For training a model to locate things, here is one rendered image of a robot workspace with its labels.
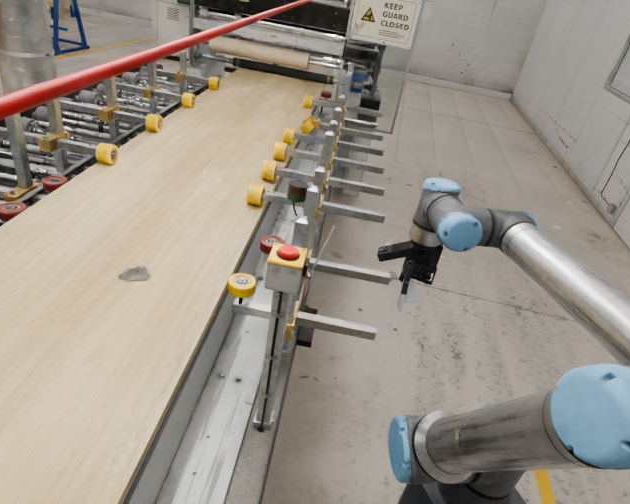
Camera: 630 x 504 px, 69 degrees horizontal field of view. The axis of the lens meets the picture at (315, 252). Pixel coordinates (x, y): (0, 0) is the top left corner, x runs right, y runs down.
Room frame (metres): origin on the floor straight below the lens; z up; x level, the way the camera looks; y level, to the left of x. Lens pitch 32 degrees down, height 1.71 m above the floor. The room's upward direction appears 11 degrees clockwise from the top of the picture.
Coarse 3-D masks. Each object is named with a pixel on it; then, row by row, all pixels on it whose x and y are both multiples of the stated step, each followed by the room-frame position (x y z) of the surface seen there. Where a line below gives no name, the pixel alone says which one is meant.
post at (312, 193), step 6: (312, 186) 1.27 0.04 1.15; (312, 192) 1.25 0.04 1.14; (318, 192) 1.25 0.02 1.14; (306, 198) 1.25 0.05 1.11; (312, 198) 1.25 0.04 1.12; (306, 204) 1.25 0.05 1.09; (312, 204) 1.25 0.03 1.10; (306, 210) 1.25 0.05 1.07; (312, 210) 1.25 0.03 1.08; (312, 216) 1.25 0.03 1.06; (312, 222) 1.25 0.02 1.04; (312, 228) 1.28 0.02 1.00; (306, 246) 1.25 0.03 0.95; (300, 288) 1.25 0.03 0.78; (300, 294) 1.25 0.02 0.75
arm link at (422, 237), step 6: (414, 228) 1.06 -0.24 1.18; (414, 234) 1.05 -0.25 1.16; (420, 234) 1.04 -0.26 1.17; (426, 234) 1.04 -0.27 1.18; (432, 234) 1.04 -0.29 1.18; (414, 240) 1.05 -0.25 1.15; (420, 240) 1.04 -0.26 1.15; (426, 240) 1.03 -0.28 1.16; (432, 240) 1.04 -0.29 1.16; (438, 240) 1.04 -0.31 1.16; (432, 246) 1.04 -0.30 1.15
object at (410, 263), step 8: (424, 248) 1.04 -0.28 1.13; (432, 248) 1.05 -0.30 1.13; (440, 248) 1.06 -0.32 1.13; (408, 256) 1.07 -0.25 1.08; (416, 256) 1.06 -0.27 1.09; (424, 256) 1.06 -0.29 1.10; (432, 256) 1.06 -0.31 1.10; (408, 264) 1.05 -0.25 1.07; (416, 264) 1.05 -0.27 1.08; (424, 264) 1.06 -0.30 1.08; (432, 264) 1.06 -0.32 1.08; (416, 272) 1.06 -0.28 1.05; (424, 272) 1.05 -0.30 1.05; (432, 272) 1.04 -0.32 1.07; (424, 280) 1.04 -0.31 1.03; (432, 280) 1.04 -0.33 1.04
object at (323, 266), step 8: (264, 256) 1.29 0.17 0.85; (312, 264) 1.29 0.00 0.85; (320, 264) 1.29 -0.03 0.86; (328, 264) 1.30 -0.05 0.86; (336, 264) 1.31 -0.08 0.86; (344, 264) 1.32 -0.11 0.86; (328, 272) 1.29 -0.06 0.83; (336, 272) 1.29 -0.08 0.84; (344, 272) 1.29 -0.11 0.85; (352, 272) 1.29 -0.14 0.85; (360, 272) 1.29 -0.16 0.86; (368, 272) 1.30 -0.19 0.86; (376, 272) 1.30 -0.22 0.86; (384, 272) 1.31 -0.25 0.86; (368, 280) 1.29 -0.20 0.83; (376, 280) 1.29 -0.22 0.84; (384, 280) 1.29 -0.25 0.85
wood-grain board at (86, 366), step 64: (192, 128) 2.26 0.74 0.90; (256, 128) 2.45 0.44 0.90; (64, 192) 1.38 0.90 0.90; (128, 192) 1.47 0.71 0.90; (192, 192) 1.56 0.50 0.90; (0, 256) 0.97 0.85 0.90; (64, 256) 1.03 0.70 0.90; (128, 256) 1.08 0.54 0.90; (192, 256) 1.14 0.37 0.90; (0, 320) 0.75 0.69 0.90; (64, 320) 0.78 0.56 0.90; (128, 320) 0.82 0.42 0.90; (192, 320) 0.87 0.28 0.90; (0, 384) 0.58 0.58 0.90; (64, 384) 0.61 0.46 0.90; (128, 384) 0.64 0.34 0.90; (0, 448) 0.45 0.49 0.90; (64, 448) 0.47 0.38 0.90; (128, 448) 0.50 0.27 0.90
